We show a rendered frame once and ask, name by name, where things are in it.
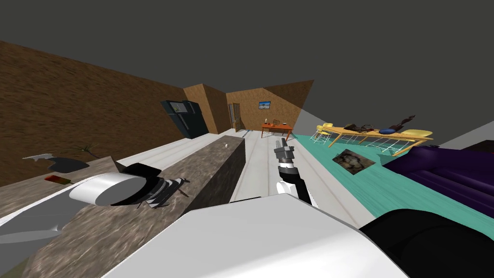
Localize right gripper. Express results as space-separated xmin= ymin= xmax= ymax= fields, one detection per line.
xmin=274 ymin=138 xmax=297 ymax=167

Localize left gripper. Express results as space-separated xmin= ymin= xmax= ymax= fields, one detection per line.
xmin=146 ymin=177 xmax=191 ymax=209

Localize orange small table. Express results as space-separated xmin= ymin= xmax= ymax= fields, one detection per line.
xmin=260 ymin=119 xmax=294 ymax=142

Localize yellow chair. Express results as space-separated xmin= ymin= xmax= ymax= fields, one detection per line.
xmin=391 ymin=129 xmax=434 ymax=157
xmin=310 ymin=123 xmax=334 ymax=145

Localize brown wooden door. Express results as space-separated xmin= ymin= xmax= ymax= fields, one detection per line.
xmin=227 ymin=102 xmax=244 ymax=133

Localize brown mottled floor mat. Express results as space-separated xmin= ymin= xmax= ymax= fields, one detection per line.
xmin=331 ymin=148 xmax=376 ymax=176

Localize dark fridge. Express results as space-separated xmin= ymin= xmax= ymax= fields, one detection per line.
xmin=160 ymin=99 xmax=210 ymax=140

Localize long yellow wooden table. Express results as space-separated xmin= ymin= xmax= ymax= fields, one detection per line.
xmin=321 ymin=114 xmax=434 ymax=157

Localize dark thin plant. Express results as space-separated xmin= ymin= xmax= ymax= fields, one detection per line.
xmin=71 ymin=143 xmax=102 ymax=159

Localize red flat block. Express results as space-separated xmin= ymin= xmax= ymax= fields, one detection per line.
xmin=44 ymin=174 xmax=72 ymax=186

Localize purple sofa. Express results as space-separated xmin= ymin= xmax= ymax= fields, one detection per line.
xmin=382 ymin=144 xmax=494 ymax=218

